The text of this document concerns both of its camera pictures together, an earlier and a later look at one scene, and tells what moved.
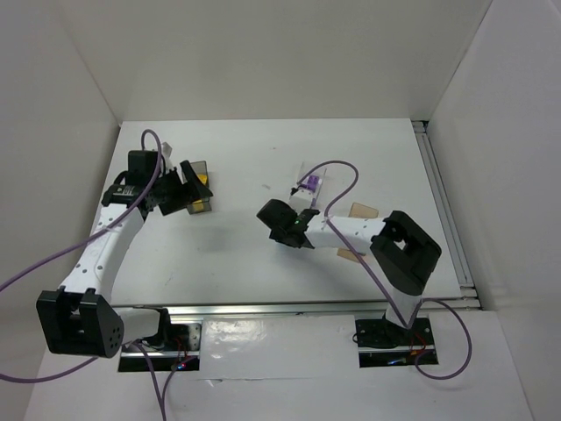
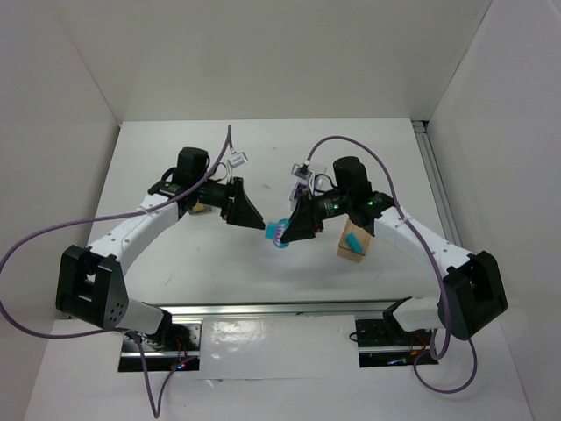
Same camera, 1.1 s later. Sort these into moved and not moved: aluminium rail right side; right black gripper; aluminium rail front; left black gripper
Moved: left black gripper; right black gripper
Not moved: aluminium rail right side; aluminium rail front
